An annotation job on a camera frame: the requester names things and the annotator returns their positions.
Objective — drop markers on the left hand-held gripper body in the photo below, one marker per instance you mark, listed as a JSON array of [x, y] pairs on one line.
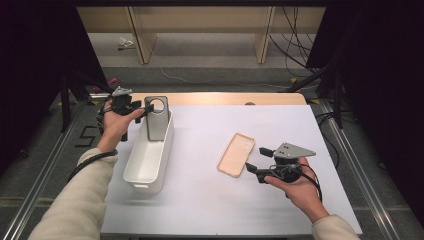
[[121, 103]]

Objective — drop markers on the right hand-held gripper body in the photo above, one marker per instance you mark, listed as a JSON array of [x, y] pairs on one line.
[[293, 151]]

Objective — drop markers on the dark translucent phone case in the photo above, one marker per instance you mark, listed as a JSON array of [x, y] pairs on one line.
[[156, 126]]

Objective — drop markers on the beige phone case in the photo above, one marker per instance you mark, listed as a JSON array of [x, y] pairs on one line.
[[235, 156]]

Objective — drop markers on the white plastic bin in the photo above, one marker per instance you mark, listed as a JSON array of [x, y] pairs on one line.
[[146, 163]]

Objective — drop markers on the person's left hand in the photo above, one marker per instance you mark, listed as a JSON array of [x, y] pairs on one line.
[[115, 128]]

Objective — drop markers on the person's right hand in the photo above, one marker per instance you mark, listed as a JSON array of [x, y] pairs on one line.
[[301, 193]]

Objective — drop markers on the small pink item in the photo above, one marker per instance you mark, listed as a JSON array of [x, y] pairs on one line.
[[113, 82]]

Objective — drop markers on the black metal stand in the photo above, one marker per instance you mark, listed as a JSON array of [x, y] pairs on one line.
[[339, 100], [65, 103]]

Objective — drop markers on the crumpled white paper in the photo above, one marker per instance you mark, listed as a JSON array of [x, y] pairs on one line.
[[125, 42]]

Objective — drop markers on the light wooden bench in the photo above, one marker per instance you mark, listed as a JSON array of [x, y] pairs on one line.
[[200, 20]]

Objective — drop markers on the black curtain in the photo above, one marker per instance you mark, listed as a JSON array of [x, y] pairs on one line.
[[33, 50], [383, 66]]

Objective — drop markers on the aluminium floor rail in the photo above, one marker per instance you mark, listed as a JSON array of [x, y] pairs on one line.
[[40, 181], [360, 173]]

